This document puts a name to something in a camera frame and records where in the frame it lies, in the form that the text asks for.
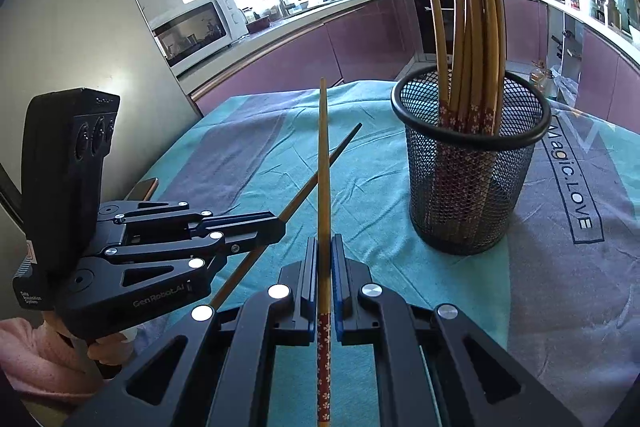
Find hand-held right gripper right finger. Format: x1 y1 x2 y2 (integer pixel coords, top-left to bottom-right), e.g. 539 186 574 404
330 234 584 427

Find white kitchen countertop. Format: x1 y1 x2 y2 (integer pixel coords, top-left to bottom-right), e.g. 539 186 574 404
172 0 640 80

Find bundle of wooden chopsticks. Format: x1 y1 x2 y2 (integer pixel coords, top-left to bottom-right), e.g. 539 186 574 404
418 0 507 218

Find person's left hand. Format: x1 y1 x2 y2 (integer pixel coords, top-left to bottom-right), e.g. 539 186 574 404
42 309 137 366

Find clear plastic bag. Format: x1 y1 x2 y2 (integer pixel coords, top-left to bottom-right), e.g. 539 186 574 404
550 64 582 104

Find person's left forearm pink sleeve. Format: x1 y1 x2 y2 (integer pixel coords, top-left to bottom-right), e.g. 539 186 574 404
0 317 101 406

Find black mesh utensil holder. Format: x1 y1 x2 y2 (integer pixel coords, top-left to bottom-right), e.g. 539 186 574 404
391 64 552 256

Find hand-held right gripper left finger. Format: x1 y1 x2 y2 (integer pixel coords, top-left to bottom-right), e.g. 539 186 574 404
62 236 320 427

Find grey refrigerator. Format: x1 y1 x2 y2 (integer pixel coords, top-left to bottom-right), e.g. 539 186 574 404
0 0 203 323

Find yellow cooking oil bottle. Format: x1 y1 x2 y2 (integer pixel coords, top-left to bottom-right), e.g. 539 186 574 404
530 61 556 98

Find wooden chopstick red floral end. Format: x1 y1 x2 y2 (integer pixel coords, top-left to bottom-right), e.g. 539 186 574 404
211 123 364 309
316 77 334 424

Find teal plastic bag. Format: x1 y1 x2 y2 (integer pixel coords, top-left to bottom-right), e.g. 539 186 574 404
605 0 640 44

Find teal and grey tablecloth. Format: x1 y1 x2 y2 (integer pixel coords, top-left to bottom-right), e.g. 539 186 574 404
115 79 640 427

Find purple kitchen cabinets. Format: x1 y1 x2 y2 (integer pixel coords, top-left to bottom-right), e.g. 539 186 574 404
189 0 640 124

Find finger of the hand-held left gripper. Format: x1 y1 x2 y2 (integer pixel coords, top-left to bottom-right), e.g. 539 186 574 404
100 231 284 339
99 200 287 239

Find white microwave oven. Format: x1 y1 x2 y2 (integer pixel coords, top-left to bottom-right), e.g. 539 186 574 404
150 0 250 69

